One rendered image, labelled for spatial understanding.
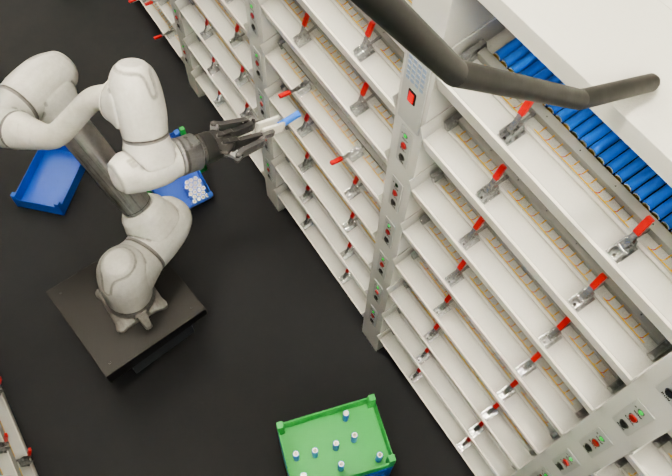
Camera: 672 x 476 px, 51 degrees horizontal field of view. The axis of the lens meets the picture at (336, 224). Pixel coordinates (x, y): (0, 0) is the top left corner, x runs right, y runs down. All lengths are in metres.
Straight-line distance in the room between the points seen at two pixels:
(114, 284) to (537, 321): 1.28
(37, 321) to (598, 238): 2.14
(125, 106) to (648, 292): 1.05
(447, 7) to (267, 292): 1.69
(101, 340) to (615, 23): 1.85
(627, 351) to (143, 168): 1.03
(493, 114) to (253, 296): 1.61
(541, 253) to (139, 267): 1.30
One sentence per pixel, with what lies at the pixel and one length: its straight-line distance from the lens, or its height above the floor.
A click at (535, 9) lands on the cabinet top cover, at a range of 1.09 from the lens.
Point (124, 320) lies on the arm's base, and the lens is 2.41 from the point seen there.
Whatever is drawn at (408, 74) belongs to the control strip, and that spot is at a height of 1.41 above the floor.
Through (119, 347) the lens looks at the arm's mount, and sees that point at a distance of 2.41.
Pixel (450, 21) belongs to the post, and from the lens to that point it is 1.23.
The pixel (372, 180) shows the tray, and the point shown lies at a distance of 1.85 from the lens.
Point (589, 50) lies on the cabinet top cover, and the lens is 1.06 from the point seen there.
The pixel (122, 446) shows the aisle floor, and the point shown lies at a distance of 2.58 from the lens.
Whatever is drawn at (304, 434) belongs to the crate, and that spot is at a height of 0.32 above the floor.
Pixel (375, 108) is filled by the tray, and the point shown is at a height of 1.10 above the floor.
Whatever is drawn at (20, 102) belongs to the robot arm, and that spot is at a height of 1.00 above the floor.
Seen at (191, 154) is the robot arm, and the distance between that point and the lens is 1.63.
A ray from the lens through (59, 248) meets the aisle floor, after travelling 2.94.
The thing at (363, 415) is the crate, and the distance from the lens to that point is 2.19.
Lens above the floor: 2.44
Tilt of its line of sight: 60 degrees down
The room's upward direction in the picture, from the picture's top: 3 degrees clockwise
